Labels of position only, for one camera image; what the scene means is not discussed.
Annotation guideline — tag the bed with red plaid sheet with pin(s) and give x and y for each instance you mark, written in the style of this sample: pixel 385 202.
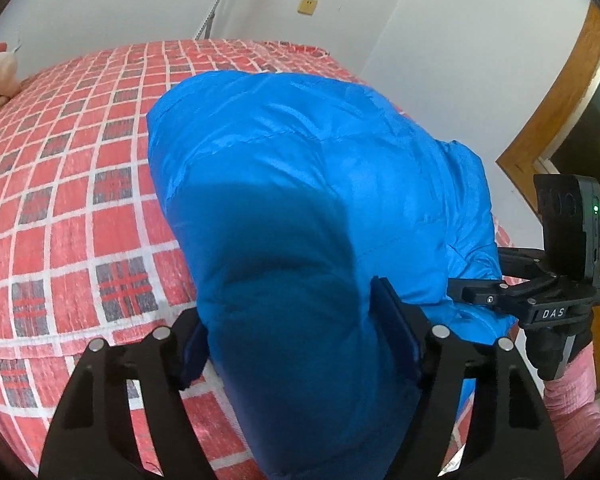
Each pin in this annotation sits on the bed with red plaid sheet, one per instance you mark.
pixel 80 200

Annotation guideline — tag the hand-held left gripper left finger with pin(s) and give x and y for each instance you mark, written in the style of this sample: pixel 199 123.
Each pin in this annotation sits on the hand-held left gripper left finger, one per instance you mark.
pixel 190 355

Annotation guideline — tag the blue down jacket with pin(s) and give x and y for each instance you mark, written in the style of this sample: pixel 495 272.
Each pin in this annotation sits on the blue down jacket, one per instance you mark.
pixel 300 220

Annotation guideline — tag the person's right forearm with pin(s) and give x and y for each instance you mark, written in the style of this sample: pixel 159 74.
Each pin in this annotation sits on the person's right forearm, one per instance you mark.
pixel 575 420

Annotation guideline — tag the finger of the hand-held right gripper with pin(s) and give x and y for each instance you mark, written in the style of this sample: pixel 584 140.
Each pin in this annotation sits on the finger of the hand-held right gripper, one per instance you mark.
pixel 522 260
pixel 485 295

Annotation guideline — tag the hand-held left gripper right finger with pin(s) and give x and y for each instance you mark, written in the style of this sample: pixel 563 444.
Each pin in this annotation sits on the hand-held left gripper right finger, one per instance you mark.
pixel 405 330

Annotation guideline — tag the yellow wall socket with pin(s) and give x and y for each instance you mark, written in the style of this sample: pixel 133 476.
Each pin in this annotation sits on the yellow wall socket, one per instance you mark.
pixel 307 5

